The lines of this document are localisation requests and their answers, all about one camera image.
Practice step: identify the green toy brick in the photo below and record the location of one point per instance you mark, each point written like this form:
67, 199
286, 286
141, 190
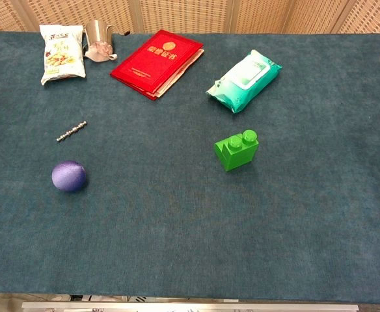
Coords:
240, 146
219, 151

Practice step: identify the teal wet wipes pack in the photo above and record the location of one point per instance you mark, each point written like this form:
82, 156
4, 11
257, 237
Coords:
242, 81

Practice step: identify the woven rattan folding screen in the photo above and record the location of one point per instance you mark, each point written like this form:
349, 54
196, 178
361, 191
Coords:
183, 14

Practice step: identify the red certificate book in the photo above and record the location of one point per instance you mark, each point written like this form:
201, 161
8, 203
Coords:
154, 63

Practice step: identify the blue felt table cloth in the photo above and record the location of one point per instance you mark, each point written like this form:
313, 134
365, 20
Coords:
177, 221

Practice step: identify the crumpled pink plastic bag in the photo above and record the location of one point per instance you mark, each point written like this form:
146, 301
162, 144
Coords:
99, 51

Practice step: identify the stainless steel cup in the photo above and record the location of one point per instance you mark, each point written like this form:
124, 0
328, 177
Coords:
97, 31

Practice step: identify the white snack bag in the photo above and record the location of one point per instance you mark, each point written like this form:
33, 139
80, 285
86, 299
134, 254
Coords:
62, 53

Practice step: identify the blue purple ball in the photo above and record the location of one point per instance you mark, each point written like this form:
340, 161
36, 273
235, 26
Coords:
69, 176

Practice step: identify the aluminium profile rail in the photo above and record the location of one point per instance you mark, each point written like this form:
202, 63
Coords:
190, 306

